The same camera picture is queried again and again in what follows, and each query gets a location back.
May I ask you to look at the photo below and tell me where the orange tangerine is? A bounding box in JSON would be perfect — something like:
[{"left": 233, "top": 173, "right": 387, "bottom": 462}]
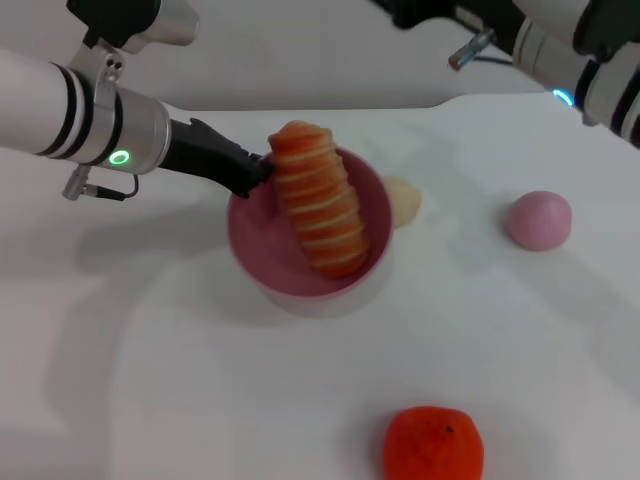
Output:
[{"left": 382, "top": 405, "right": 486, "bottom": 480}]

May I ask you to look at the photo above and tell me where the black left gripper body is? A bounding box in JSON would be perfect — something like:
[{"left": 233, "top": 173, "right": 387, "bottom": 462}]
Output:
[{"left": 159, "top": 118, "right": 251, "bottom": 186}]

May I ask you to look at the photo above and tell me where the pink round bun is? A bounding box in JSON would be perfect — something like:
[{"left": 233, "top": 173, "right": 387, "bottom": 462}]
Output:
[{"left": 504, "top": 190, "right": 573, "bottom": 253}]

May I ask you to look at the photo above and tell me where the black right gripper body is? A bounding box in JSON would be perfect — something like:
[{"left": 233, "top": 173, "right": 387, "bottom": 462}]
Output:
[{"left": 369, "top": 0, "right": 521, "bottom": 30}]

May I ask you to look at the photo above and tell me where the pink plastic bowl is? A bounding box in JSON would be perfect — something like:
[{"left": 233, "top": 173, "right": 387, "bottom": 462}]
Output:
[{"left": 226, "top": 147, "right": 396, "bottom": 319}]

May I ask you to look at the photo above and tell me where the orange striped bread roll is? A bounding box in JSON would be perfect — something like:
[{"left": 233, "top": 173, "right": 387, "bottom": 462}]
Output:
[{"left": 268, "top": 119, "right": 372, "bottom": 281}]

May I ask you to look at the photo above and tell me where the beige round bun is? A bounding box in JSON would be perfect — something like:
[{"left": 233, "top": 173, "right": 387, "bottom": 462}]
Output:
[{"left": 382, "top": 175, "right": 423, "bottom": 230}]

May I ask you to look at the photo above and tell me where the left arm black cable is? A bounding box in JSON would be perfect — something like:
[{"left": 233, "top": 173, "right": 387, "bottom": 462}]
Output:
[{"left": 61, "top": 167, "right": 140, "bottom": 202}]

